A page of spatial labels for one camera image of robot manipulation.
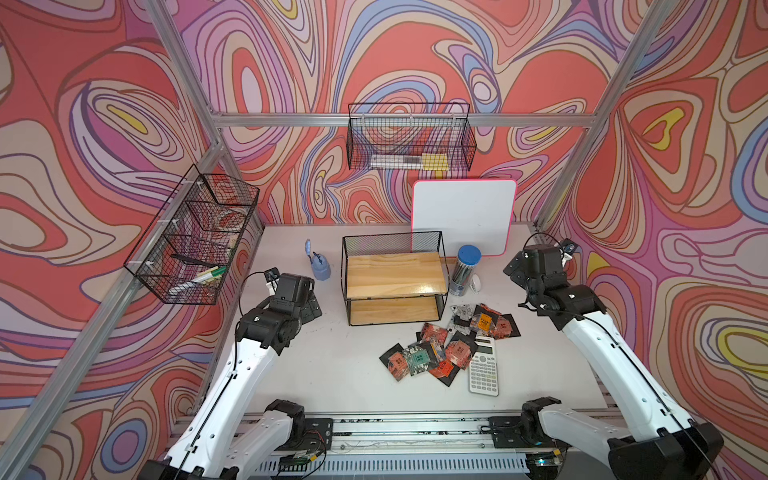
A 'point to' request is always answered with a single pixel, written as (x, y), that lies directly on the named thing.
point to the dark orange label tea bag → (483, 320)
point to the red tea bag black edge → (396, 361)
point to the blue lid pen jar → (469, 257)
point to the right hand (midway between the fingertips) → (530, 277)
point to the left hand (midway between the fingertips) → (298, 308)
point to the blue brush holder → (320, 264)
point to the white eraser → (475, 283)
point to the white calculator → (483, 368)
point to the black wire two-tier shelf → (394, 277)
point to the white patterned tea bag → (462, 314)
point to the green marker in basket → (213, 273)
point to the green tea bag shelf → (418, 359)
